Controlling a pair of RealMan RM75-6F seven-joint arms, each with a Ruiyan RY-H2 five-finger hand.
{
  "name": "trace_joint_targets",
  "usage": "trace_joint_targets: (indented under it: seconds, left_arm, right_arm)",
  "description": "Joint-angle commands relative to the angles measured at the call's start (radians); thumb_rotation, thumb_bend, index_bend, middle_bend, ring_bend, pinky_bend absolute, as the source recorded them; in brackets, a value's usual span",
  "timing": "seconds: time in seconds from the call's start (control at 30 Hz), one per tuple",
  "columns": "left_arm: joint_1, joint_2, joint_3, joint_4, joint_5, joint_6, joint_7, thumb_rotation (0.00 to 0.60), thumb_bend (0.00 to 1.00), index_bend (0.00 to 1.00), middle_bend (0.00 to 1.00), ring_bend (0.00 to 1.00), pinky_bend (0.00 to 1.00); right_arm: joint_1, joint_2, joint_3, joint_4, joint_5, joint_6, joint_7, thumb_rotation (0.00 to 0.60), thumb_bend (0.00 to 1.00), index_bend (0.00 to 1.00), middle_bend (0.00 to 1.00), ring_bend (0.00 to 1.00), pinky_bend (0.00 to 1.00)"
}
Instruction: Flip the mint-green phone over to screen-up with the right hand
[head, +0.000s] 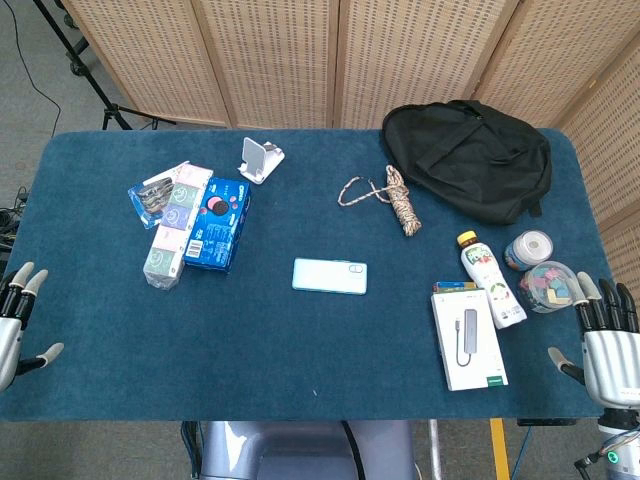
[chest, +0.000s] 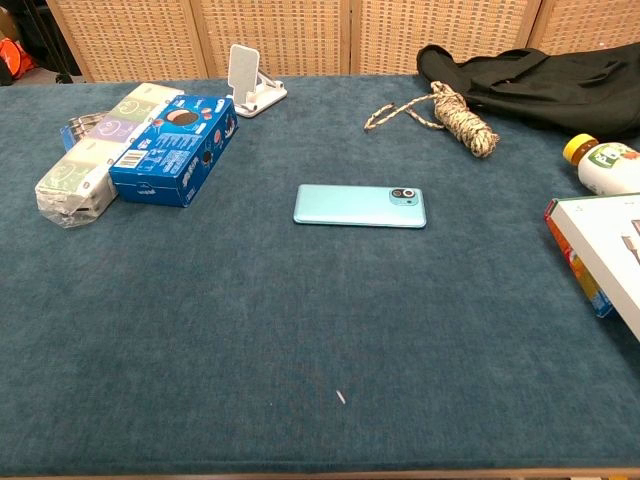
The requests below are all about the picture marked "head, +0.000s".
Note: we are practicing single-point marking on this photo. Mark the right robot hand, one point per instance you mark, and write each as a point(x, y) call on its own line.
point(612, 360)

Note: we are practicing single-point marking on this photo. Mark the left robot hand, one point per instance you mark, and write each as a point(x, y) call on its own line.
point(11, 335)

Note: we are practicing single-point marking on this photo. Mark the light blue smartphone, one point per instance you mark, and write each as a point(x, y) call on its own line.
point(325, 276)

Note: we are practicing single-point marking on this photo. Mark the white phone stand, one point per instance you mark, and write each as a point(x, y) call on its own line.
point(260, 160)

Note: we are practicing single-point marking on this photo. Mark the clear tub colourful clips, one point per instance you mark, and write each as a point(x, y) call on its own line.
point(547, 287)

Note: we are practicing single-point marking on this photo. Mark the jar with white lid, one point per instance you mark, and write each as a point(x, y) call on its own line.
point(529, 249)

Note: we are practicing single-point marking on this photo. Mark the drink bottle yellow cap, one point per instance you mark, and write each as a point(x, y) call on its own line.
point(490, 280)

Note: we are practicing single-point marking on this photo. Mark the white USB hub box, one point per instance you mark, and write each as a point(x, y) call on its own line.
point(467, 340)

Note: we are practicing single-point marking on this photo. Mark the colourful flat box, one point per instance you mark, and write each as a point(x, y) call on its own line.
point(452, 286)

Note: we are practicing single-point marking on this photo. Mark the blue blister pack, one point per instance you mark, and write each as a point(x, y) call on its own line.
point(147, 197)

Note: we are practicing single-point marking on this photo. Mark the pastel tissue pack stack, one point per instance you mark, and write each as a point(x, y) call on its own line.
point(175, 225)

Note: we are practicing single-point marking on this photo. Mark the silver pole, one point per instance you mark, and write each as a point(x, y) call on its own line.
point(436, 450)

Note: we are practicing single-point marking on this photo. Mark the blue Oreo box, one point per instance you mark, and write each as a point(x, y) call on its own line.
point(220, 225)

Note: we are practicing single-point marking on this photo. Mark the black backpack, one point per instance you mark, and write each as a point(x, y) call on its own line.
point(470, 160)

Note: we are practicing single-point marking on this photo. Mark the black tripod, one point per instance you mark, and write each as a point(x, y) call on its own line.
point(95, 75)

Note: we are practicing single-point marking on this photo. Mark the blue table mat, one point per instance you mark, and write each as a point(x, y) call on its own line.
point(300, 350)

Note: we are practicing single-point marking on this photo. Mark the grey robot torso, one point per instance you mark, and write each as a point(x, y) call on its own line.
point(305, 450)

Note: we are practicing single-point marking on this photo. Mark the woven folding screen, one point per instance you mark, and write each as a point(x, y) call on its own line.
point(350, 55)

